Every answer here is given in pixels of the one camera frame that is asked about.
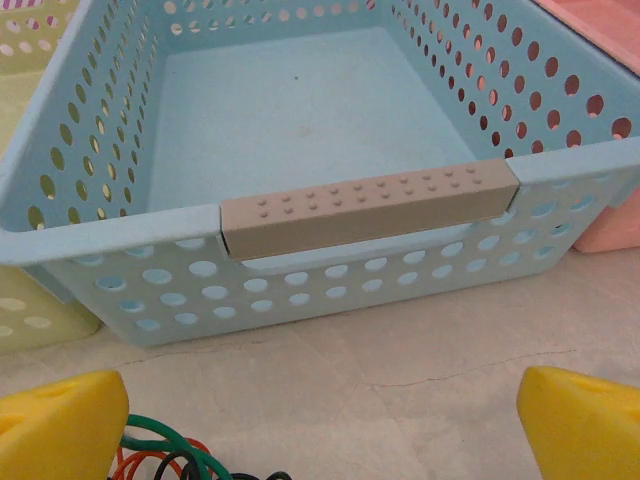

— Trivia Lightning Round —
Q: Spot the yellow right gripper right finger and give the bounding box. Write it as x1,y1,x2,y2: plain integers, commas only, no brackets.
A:
517,365,640,480

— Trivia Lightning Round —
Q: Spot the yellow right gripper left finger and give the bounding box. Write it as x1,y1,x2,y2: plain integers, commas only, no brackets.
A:
0,369,130,480

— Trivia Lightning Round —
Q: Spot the black cable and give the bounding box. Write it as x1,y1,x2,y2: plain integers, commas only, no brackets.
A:
154,449,281,480

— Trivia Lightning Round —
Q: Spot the pale yellow perforated plastic basket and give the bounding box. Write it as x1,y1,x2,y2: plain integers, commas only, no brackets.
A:
0,0,104,352

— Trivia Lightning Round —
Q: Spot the light blue perforated plastic basket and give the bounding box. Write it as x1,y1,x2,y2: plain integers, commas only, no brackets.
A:
0,0,640,349

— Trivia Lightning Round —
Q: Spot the orange cable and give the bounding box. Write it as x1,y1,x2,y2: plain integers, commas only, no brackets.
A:
112,438,211,480

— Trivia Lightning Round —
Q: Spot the pink perforated plastic basket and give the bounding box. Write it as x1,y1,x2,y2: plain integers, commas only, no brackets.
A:
542,0,640,254

